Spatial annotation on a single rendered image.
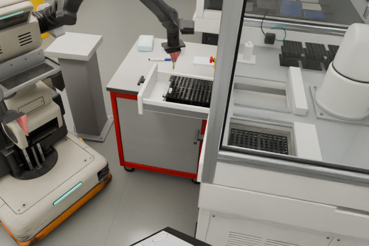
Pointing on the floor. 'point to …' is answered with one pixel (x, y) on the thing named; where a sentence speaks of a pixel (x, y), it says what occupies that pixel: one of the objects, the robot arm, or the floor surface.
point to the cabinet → (263, 232)
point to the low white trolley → (119, 122)
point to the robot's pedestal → (82, 84)
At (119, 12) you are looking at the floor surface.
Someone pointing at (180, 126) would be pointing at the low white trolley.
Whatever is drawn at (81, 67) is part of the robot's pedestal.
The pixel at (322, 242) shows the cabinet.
